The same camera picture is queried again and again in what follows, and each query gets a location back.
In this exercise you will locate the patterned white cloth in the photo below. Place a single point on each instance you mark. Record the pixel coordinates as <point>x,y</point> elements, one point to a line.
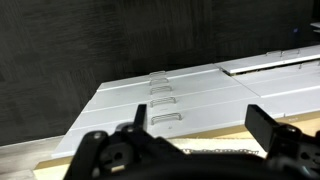
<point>246,146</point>

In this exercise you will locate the white wooden-top cabinet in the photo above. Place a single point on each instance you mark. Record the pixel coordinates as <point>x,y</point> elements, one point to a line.
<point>290,79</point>

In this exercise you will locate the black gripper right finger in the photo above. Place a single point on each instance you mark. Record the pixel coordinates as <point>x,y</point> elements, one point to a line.
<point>260,125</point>

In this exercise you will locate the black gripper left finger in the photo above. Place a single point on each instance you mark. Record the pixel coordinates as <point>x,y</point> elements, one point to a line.
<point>140,120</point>

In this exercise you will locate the white drawer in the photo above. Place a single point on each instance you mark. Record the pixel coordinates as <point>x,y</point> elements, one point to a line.
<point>164,124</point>

